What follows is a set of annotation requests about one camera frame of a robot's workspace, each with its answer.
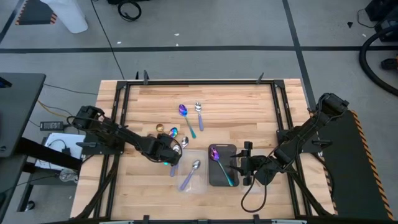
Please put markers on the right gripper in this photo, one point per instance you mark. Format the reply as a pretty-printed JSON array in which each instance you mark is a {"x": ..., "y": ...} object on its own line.
[{"x": 259, "y": 169}]

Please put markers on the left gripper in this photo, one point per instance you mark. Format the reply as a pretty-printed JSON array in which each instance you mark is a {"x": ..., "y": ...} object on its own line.
[{"x": 161, "y": 149}]

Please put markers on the iridescent rainbow spoon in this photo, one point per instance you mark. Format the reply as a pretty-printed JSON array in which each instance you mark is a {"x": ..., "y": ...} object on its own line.
[
  {"x": 214, "y": 153},
  {"x": 173, "y": 132},
  {"x": 183, "y": 109}
]

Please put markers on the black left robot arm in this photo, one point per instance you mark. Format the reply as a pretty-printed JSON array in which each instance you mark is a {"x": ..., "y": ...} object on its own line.
[{"x": 124, "y": 137}]

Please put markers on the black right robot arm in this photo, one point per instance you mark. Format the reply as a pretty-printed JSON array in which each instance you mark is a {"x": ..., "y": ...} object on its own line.
[{"x": 311, "y": 124}]

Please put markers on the gold spoon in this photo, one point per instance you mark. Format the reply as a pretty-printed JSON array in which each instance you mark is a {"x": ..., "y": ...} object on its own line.
[{"x": 160, "y": 127}]

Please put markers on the dark grey plastic bin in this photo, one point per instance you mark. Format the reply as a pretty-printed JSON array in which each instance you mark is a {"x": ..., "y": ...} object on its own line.
[{"x": 214, "y": 177}]

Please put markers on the small black table clamp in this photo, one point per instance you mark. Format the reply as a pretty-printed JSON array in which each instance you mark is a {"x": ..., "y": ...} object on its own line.
[{"x": 136, "y": 75}]

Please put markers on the large black orange striped mat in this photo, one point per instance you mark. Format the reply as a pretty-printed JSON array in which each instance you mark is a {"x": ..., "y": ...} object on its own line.
[{"x": 351, "y": 165}]

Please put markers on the white paper box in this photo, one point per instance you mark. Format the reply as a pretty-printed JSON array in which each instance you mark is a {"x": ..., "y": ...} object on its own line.
[{"x": 56, "y": 140}]

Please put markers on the black power adapter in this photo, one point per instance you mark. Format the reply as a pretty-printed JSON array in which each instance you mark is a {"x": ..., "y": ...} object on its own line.
[{"x": 51, "y": 125}]

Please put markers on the black desk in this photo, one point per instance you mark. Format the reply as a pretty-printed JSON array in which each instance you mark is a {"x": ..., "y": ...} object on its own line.
[{"x": 18, "y": 112}]

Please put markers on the white column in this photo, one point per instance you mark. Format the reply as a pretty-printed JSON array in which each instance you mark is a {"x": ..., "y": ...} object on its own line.
[{"x": 66, "y": 14}]

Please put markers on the small black floor object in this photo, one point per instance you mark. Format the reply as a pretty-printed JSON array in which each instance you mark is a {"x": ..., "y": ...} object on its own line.
[{"x": 388, "y": 63}]

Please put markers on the black equipment box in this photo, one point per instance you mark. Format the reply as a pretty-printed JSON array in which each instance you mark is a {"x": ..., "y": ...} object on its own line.
[{"x": 385, "y": 15}]

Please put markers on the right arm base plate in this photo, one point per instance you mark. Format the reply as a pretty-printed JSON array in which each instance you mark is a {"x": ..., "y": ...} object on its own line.
[{"x": 311, "y": 144}]

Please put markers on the black table frame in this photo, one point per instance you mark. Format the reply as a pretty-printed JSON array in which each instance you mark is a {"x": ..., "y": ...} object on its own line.
[{"x": 199, "y": 82}]

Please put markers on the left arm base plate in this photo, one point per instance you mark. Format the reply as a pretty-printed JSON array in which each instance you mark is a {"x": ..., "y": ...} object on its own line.
[{"x": 99, "y": 144}]

